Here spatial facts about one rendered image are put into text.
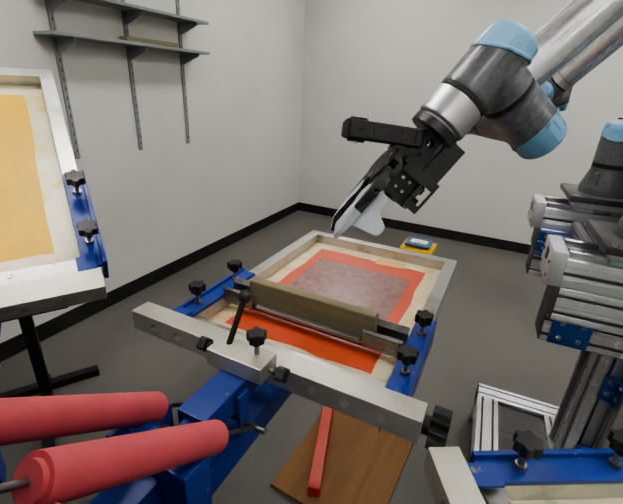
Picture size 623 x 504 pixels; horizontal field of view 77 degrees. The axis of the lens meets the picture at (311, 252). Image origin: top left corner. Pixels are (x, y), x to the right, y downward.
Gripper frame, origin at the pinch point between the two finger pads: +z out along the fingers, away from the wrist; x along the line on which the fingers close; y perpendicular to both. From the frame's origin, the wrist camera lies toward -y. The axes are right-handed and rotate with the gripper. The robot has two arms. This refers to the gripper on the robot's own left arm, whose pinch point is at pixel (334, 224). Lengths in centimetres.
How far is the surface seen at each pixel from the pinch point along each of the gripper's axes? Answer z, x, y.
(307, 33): -101, 435, -80
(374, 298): 16, 53, 35
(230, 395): 35.2, 1.5, 6.0
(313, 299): 21.4, 32.3, 14.8
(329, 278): 22, 65, 24
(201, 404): 38.1, -0.8, 2.6
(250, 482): 115, 74, 60
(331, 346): 27.1, 28.5, 25.2
